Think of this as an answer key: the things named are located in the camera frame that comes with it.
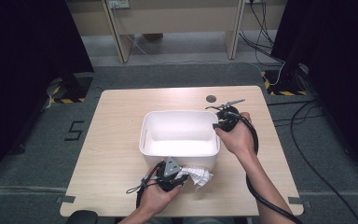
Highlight stand base with hazard tape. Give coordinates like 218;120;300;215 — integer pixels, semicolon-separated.
260;69;309;97
48;74;94;105

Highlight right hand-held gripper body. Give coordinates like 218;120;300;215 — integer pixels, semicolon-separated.
217;98;246;133

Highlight black curtain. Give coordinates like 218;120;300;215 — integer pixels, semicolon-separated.
269;0;358;175
0;0;94;188

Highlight person's right hand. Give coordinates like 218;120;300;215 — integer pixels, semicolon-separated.
214;111;257;160

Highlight long black floor cable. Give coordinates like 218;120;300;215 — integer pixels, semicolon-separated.
290;99;358;224

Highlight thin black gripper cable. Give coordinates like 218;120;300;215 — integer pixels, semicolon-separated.
125;160;167;209

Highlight white plastic bin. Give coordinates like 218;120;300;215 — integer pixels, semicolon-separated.
138;109;222;172

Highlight white power strip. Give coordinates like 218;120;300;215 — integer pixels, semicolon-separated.
108;0;131;9

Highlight thick black gripper cable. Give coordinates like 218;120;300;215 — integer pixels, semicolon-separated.
227;111;304;224

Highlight person's left hand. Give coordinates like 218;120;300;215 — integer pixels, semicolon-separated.
136;167;185;217

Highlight grey tape piece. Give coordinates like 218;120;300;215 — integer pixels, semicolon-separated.
287;196;311;209
55;195;76;204

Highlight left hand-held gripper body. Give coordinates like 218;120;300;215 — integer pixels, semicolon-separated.
155;156;190;193

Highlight short black floor cable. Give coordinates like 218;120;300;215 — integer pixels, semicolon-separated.
267;99;324;125

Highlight white knitted cloth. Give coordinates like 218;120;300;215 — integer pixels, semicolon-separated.
180;165;214;189

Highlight beige wooden desk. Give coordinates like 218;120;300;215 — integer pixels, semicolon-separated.
64;0;288;64

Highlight hanging black cables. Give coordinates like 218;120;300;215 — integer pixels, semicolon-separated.
239;0;288;66

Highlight black round stool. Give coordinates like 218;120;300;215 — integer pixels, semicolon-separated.
65;210;99;224

